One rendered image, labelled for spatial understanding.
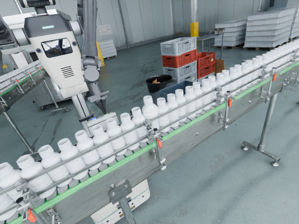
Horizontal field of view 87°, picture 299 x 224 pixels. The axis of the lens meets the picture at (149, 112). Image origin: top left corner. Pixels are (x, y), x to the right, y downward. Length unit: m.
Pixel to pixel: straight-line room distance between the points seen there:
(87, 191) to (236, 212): 1.30
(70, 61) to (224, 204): 1.65
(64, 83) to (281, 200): 1.93
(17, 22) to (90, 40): 3.63
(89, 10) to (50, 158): 0.55
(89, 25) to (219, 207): 1.62
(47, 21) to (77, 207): 0.98
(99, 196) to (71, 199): 0.11
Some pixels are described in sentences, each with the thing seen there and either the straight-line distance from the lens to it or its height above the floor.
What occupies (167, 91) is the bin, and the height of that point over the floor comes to 0.91.
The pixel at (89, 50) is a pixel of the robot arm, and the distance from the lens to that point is 0.77.
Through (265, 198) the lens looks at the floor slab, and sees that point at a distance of 1.85.
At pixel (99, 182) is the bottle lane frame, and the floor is 0.96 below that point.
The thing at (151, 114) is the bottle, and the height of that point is 1.13.
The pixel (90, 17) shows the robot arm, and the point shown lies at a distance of 0.75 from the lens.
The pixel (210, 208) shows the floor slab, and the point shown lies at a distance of 1.68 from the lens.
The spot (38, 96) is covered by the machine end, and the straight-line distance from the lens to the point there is 4.62.
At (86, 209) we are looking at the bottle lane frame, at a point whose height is 0.87.
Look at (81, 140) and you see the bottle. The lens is 0.61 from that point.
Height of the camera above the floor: 1.46
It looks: 29 degrees down
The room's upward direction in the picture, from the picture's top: 10 degrees counter-clockwise
